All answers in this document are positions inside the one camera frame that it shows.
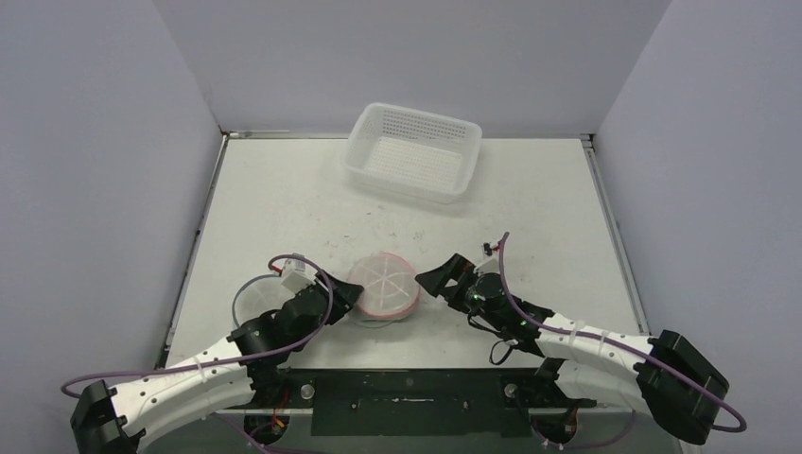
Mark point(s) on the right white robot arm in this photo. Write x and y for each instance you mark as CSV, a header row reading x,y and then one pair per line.
x,y
665,377

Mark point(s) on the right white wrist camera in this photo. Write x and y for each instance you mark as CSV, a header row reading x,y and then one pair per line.
x,y
492,248

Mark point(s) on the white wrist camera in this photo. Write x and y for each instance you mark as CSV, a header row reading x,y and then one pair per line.
x,y
294,275
492,248

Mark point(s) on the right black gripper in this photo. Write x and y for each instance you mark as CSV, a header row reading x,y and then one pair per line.
x,y
458,282

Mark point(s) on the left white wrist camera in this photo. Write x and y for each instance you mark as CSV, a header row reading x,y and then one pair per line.
x,y
294,275

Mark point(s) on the blue-trimmed mesh laundry bag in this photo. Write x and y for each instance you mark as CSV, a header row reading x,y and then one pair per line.
x,y
260,294

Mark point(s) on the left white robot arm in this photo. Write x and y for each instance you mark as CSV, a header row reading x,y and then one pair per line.
x,y
239,369

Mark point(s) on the pink-trimmed mesh laundry bag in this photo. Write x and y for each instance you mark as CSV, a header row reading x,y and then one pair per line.
x,y
390,291

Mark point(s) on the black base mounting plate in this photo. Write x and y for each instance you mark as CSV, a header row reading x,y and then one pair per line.
x,y
422,402

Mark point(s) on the white perforated plastic basket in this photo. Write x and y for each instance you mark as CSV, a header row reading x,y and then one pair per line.
x,y
411,152

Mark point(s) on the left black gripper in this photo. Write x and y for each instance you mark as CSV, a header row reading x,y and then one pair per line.
x,y
346,297

